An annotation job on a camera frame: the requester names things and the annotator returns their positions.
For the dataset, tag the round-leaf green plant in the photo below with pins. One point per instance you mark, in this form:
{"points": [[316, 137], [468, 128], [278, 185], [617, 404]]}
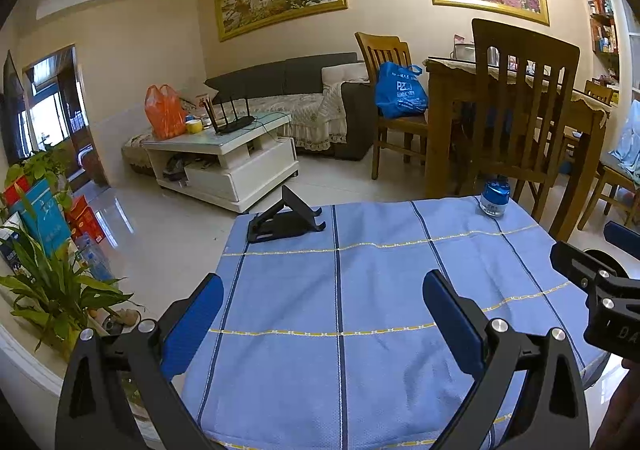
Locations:
{"points": [[37, 167]]}

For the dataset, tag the orange plastic bag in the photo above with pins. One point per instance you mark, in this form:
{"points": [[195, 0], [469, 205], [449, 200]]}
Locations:
{"points": [[165, 114]]}

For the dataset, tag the wooden dining table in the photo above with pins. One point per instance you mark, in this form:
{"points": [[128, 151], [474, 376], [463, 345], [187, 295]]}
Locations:
{"points": [[450, 84]]}

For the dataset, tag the red gift box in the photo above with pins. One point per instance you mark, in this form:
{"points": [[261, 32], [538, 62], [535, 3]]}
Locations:
{"points": [[85, 220]]}

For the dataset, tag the yellow cup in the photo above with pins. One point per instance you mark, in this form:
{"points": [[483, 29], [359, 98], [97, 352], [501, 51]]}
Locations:
{"points": [[194, 126]]}

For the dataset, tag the dark grey sofa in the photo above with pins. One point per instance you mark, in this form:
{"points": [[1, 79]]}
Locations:
{"points": [[270, 77]]}

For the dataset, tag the light blue cloth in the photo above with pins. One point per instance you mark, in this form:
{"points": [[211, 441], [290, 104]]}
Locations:
{"points": [[625, 144]]}

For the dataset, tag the steel kettle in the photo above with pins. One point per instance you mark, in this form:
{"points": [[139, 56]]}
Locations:
{"points": [[492, 55]]}

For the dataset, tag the wall shelf with goods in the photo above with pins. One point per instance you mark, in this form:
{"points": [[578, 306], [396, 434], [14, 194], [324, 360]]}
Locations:
{"points": [[602, 29]]}

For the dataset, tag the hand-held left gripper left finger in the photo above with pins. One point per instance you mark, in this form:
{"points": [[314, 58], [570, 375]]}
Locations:
{"points": [[192, 325]]}

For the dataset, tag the blue-lid glass jar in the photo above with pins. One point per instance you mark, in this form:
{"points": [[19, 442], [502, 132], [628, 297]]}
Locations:
{"points": [[494, 202]]}

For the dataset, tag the white coffee table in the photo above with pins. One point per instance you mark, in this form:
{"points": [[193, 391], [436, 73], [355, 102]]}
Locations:
{"points": [[235, 180]]}

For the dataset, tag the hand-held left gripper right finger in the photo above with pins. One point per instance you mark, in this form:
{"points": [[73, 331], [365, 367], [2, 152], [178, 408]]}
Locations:
{"points": [[452, 325]]}

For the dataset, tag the blue shopping bag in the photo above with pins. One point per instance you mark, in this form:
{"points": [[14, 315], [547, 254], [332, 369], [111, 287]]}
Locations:
{"points": [[400, 94]]}

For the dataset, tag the long-leaf green plant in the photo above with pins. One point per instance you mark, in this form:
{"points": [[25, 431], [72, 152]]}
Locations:
{"points": [[55, 280]]}

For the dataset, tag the blue checked tablecloth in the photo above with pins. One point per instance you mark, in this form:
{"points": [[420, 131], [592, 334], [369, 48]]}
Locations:
{"points": [[375, 280]]}

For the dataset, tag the black phone stand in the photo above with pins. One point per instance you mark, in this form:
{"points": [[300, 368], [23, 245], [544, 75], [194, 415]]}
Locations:
{"points": [[280, 226]]}

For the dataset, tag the white pot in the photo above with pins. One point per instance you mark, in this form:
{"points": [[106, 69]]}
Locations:
{"points": [[463, 50]]}

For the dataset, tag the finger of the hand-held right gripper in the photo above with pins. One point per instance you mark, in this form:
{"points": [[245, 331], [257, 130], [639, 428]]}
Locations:
{"points": [[572, 260], [622, 237]]}

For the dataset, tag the black router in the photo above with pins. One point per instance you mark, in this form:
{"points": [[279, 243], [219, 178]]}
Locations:
{"points": [[235, 124]]}

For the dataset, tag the white cushion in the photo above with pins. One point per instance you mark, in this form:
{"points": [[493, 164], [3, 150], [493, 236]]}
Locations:
{"points": [[342, 73]]}

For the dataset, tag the beige lace sofa cover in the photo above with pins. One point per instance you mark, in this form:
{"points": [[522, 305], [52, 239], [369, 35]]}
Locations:
{"points": [[310, 114]]}

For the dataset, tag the person's right forearm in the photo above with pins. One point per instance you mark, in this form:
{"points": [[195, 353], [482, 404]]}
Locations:
{"points": [[620, 410]]}

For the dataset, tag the tall wooden chair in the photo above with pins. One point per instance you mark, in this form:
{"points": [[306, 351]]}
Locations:
{"points": [[520, 37]]}

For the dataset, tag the black trash bin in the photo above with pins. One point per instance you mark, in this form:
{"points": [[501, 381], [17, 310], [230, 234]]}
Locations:
{"points": [[607, 259]]}

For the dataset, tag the blue gift box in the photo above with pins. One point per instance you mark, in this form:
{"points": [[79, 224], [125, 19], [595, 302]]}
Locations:
{"points": [[42, 220]]}

